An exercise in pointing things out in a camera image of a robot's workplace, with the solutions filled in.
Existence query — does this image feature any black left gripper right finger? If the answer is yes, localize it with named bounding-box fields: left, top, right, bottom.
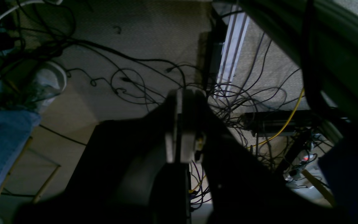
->
left=181, top=90, right=350, bottom=224

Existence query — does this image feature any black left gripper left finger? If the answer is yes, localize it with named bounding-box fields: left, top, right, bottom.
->
left=14, top=91, right=179, bottom=224

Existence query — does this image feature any black power strip box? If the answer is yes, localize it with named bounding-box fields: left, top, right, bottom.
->
left=240, top=110, right=318, bottom=137

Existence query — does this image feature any white sneaker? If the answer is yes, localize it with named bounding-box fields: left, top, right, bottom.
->
left=21, top=61, right=67, bottom=114

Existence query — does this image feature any yellow cable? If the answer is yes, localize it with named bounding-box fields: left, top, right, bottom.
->
left=247, top=89, right=305, bottom=149

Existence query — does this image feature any aluminium frame rail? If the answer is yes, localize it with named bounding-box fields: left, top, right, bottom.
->
left=214, top=5, right=250, bottom=99

